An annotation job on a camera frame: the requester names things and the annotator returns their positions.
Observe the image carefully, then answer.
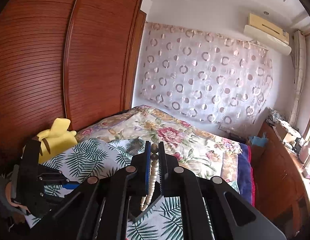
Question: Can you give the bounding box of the cream pearl bead necklace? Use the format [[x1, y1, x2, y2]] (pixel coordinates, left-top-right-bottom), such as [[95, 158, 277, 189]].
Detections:
[[140, 142, 160, 212]]

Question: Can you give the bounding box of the left hand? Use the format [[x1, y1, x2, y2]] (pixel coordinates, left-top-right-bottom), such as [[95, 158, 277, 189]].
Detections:
[[5, 182, 22, 207]]

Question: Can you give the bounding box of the blue blanket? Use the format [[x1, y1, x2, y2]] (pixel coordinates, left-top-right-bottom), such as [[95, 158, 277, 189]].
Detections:
[[237, 143, 256, 206]]

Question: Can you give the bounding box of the palm leaf print cloth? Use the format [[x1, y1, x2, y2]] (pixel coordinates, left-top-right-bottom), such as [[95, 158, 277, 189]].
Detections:
[[25, 138, 216, 240]]

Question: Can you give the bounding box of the yellow plush toy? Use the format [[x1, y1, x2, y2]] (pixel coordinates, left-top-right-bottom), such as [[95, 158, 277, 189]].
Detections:
[[33, 118, 77, 164]]

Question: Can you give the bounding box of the floral quilt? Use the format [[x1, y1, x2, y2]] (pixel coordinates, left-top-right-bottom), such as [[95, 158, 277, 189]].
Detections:
[[76, 105, 243, 192]]

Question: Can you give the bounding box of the wooden sideboard cabinet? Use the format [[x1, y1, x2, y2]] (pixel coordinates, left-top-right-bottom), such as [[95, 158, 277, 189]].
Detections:
[[250, 122, 310, 226]]

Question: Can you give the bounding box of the cardboard box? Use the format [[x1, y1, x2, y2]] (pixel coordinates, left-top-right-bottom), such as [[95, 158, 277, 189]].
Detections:
[[275, 123, 297, 143]]

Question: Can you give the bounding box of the pink white bottle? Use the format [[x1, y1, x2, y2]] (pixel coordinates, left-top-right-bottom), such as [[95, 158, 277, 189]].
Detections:
[[299, 141, 310, 164]]

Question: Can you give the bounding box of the pink circle pattern curtain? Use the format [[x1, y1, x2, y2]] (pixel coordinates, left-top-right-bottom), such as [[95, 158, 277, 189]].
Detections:
[[137, 23, 273, 133]]

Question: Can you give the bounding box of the red wooden wardrobe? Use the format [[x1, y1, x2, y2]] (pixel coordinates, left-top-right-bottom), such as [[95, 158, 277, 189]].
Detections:
[[0, 0, 146, 165]]

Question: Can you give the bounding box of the white air conditioner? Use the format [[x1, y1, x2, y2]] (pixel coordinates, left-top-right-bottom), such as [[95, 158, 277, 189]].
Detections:
[[244, 13, 292, 56]]

